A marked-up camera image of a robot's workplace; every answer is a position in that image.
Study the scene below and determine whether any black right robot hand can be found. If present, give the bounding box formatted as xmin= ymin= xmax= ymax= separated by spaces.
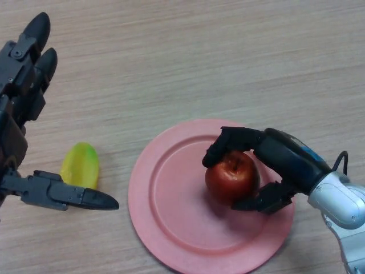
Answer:
xmin=201 ymin=126 xmax=333 ymax=215

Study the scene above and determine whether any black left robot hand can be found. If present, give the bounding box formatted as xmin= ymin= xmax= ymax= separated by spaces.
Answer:
xmin=0 ymin=11 xmax=120 ymax=212

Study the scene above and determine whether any red apple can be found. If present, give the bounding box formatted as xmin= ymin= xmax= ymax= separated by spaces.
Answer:
xmin=205 ymin=150 xmax=261 ymax=206

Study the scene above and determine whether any pink round plate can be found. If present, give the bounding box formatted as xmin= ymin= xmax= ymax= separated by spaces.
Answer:
xmin=128 ymin=119 xmax=296 ymax=274

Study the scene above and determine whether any yellow-green mango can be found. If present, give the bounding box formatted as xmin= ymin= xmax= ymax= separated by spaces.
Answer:
xmin=60 ymin=142 xmax=100 ymax=191

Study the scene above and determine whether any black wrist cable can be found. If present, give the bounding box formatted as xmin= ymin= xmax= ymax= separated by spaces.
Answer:
xmin=330 ymin=150 xmax=349 ymax=175

